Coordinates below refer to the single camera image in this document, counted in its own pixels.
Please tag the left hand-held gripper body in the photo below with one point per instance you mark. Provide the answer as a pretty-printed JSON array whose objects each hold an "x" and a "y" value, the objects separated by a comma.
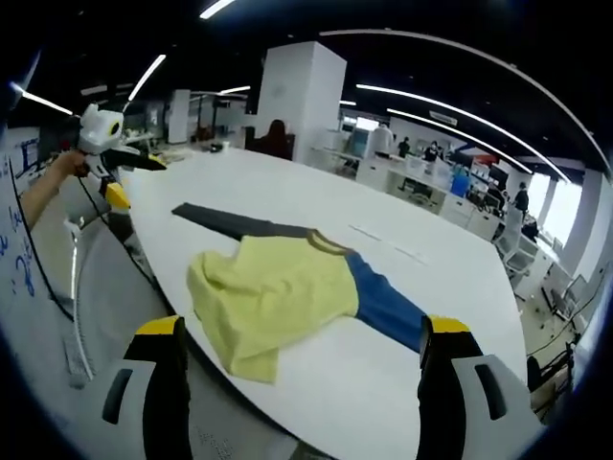
[{"x": 98, "y": 131}]

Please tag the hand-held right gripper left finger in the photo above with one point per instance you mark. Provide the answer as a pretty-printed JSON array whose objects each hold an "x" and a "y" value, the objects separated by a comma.
[{"x": 167, "y": 393}]

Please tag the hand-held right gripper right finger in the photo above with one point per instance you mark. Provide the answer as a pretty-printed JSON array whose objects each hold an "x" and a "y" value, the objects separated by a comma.
[{"x": 438, "y": 407}]

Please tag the yellow blue grey garment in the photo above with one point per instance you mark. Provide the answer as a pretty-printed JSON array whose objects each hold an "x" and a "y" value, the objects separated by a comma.
[{"x": 273, "y": 292}]

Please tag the person's left hand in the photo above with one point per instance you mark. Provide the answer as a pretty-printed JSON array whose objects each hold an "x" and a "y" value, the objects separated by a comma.
[{"x": 74, "y": 164}]

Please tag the white ceiling light strip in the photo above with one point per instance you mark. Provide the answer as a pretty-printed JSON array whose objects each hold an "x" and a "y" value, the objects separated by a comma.
[
  {"x": 215, "y": 8},
  {"x": 460, "y": 112},
  {"x": 455, "y": 134},
  {"x": 147, "y": 76}
]

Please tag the white mesh office chair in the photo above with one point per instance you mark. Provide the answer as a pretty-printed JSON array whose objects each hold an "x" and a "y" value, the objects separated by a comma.
[{"x": 120, "y": 297}]

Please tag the operator in white shirt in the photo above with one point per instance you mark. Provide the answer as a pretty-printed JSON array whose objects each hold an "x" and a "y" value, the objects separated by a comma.
[{"x": 19, "y": 268}]

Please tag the white square pillar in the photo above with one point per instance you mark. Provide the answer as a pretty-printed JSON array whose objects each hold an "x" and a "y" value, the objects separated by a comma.
[{"x": 301, "y": 100}]

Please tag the table socket strip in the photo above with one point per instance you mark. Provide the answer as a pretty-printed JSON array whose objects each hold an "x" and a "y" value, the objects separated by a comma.
[{"x": 390, "y": 243}]

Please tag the white office desk row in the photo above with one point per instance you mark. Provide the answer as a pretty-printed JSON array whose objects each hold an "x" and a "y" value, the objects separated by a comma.
[{"x": 373, "y": 172}]

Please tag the grey curved ceiling rail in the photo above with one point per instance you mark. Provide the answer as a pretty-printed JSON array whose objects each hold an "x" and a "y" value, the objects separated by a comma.
[{"x": 479, "y": 52}]

